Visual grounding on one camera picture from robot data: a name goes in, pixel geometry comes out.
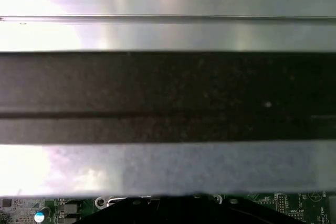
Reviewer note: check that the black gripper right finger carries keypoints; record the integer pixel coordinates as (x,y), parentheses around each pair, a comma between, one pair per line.
(210,216)

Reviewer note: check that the green motherboard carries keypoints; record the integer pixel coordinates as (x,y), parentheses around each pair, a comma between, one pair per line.
(262,203)

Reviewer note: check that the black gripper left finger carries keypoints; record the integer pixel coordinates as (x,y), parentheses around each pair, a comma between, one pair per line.
(126,216)

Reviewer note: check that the blue top capacitor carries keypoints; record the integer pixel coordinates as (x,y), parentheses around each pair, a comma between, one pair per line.
(41,216)

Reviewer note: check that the black PC case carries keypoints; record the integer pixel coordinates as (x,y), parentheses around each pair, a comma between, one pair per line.
(168,90)

